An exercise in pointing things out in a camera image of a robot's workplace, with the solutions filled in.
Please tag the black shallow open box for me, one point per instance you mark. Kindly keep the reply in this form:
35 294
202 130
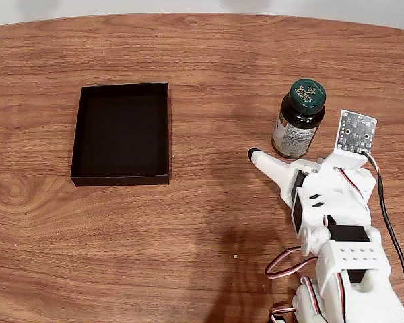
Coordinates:
121 134

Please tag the green-capped dark pill bottle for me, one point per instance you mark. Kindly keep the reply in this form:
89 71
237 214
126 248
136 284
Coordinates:
298 134

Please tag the camera circuit board on mount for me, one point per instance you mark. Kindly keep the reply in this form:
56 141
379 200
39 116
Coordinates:
355 131

